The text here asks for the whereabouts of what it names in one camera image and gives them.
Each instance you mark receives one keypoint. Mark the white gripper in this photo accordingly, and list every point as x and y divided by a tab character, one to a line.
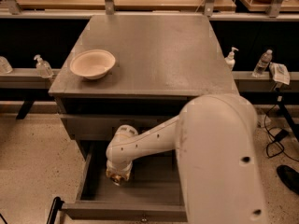
119	174

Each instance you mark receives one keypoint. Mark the orange soda can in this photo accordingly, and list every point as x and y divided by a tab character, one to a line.
117	179

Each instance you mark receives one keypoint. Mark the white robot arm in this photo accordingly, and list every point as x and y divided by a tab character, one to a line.
213	139

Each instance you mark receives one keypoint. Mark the open grey lower drawer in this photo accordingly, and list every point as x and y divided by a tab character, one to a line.
152	193

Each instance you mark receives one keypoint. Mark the closed grey upper drawer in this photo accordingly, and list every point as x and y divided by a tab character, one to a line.
103	127

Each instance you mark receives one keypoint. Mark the grey wooden drawer cabinet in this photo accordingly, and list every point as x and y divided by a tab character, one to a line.
162	62

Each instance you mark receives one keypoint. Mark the white paper bowl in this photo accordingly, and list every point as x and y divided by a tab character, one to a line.
92	64

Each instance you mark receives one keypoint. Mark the clear pump sanitizer bottle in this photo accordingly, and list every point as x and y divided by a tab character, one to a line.
43	67

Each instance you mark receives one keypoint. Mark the white pump bottle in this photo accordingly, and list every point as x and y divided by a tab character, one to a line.
230	58

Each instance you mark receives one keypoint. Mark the black shoe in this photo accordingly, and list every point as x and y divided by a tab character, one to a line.
289	177

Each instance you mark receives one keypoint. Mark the clear plastic water bottle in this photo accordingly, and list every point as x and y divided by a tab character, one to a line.
263	63

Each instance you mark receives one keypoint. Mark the folded white cloth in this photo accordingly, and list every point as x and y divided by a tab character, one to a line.
280	73

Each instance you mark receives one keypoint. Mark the black handle bottom left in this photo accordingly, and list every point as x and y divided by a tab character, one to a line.
56	206

